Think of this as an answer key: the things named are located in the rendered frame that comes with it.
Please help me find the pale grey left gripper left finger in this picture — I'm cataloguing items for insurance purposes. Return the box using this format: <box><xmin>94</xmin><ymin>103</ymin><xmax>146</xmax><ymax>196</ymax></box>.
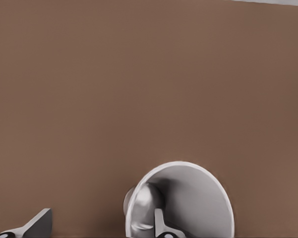
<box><xmin>0</xmin><ymin>208</ymin><xmax>53</xmax><ymax>238</ymax></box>

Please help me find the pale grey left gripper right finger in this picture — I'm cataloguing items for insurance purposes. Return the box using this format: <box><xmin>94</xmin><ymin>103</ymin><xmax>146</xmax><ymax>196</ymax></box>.
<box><xmin>154</xmin><ymin>208</ymin><xmax>182</xmax><ymax>238</ymax></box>

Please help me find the white IKEA cup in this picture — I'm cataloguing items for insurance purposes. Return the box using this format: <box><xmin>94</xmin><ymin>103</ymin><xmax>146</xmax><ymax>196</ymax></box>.
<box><xmin>123</xmin><ymin>161</ymin><xmax>236</xmax><ymax>238</ymax></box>

